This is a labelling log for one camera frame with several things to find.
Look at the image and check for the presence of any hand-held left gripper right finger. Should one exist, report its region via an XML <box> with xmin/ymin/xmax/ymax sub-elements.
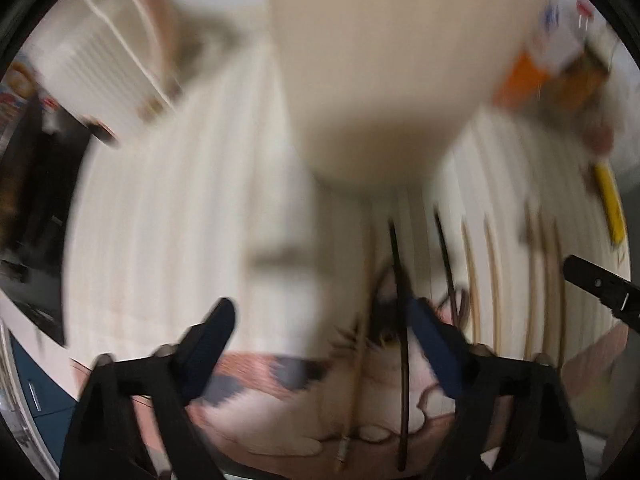
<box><xmin>406</xmin><ymin>298</ymin><xmax>588</xmax><ymax>480</ymax></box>

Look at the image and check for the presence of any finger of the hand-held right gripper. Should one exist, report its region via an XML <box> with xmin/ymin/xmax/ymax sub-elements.
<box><xmin>562</xmin><ymin>254</ymin><xmax>640</xmax><ymax>334</ymax></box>

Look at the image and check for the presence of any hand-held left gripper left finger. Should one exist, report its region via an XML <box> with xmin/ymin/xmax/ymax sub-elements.
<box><xmin>59</xmin><ymin>297</ymin><xmax>236</xmax><ymax>480</ymax></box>

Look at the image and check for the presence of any black chopstick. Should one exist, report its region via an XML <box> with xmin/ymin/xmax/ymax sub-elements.
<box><xmin>388</xmin><ymin>220</ymin><xmax>412</xmax><ymax>472</ymax></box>
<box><xmin>433</xmin><ymin>210</ymin><xmax>459</xmax><ymax>323</ymax></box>

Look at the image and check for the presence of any wooden chopstick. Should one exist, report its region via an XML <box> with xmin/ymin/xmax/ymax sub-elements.
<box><xmin>460</xmin><ymin>222</ymin><xmax>482</xmax><ymax>342</ymax></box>

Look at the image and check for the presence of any yellow utility knife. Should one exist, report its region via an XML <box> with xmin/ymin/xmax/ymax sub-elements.
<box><xmin>592</xmin><ymin>160</ymin><xmax>629</xmax><ymax>249</ymax></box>

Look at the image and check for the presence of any striped cat print mat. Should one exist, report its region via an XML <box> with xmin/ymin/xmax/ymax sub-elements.
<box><xmin>65</xmin><ymin>45</ymin><xmax>640</xmax><ymax>473</ymax></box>

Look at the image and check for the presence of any red round object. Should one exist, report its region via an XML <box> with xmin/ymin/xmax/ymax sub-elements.
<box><xmin>582</xmin><ymin>120</ymin><xmax>616</xmax><ymax>157</ymax></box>

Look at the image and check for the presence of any blue cabinet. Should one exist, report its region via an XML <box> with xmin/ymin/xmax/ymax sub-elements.
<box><xmin>9</xmin><ymin>337</ymin><xmax>81</xmax><ymax>448</ymax></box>

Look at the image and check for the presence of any brown packet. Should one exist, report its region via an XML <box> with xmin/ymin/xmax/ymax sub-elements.
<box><xmin>554</xmin><ymin>45</ymin><xmax>614</xmax><ymax>112</ymax></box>

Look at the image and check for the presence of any orange packet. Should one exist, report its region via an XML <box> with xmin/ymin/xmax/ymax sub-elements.
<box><xmin>492</xmin><ymin>50</ymin><xmax>551</xmax><ymax>111</ymax></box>

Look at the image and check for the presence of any dark furniture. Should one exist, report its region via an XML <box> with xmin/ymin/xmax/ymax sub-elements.
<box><xmin>0</xmin><ymin>90</ymin><xmax>121</xmax><ymax>347</ymax></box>

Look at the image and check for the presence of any white pink ribbed appliance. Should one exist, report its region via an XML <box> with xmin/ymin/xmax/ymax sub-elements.
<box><xmin>30</xmin><ymin>0</ymin><xmax>181</xmax><ymax>143</ymax></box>

